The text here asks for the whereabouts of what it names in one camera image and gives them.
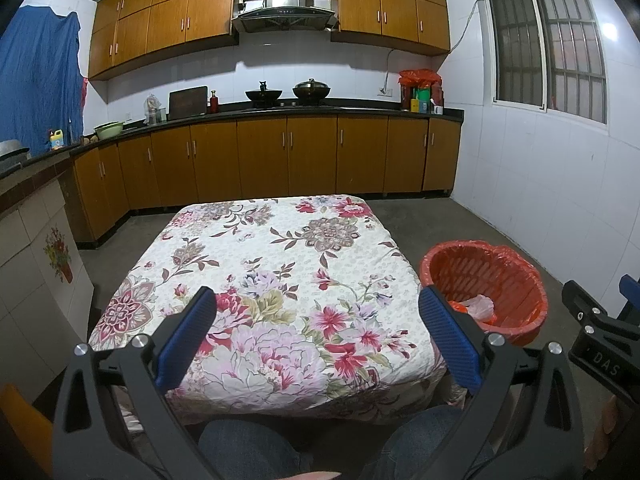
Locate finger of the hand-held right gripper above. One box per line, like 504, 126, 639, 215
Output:
561, 280, 609, 336
618, 273, 640, 319

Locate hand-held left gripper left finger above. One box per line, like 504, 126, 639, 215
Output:
52, 286, 231, 480

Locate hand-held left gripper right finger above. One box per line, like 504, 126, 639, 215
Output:
418, 286, 587, 480

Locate large clear plastic bag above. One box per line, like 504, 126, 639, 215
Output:
457, 294, 497, 322

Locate red plastic wastebasket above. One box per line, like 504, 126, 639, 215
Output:
419, 240, 549, 348

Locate person's right hand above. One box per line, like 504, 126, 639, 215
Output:
582, 393, 623, 469

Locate person's right leg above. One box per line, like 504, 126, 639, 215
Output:
360, 404, 496, 480

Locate person's leg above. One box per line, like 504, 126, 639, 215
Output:
360, 404, 496, 480
198, 419, 313, 480

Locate floral tablecloth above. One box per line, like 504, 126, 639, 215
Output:
89, 195, 448, 426

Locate person's left leg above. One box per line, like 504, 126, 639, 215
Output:
198, 419, 313, 480

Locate white tiled counter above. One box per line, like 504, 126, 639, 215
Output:
0, 152, 97, 403

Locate green basin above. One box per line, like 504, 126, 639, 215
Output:
93, 121, 125, 141

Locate wooden base cabinets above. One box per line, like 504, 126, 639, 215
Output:
70, 112, 463, 249

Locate clear bagged jar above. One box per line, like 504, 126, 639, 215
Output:
144, 94, 166, 126

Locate dark cutting board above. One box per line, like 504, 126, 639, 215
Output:
168, 86, 209, 121

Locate metal basin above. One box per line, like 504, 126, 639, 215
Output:
0, 141, 31, 171

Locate black kitchen countertop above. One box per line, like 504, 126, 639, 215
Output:
0, 97, 466, 181

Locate black wok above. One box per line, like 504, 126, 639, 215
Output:
245, 80, 283, 106

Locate barred window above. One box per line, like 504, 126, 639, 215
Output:
472, 0, 612, 134

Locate black lidded pot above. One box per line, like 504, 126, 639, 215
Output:
292, 78, 332, 104

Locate blue hanging cloth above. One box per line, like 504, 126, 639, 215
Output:
0, 5, 85, 147

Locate steel range hood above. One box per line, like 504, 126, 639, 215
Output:
231, 0, 337, 35

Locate thin wall cable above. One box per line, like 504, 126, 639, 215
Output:
450, 0, 484, 54

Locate wooden wall cabinets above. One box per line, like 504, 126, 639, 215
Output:
89, 0, 451, 81

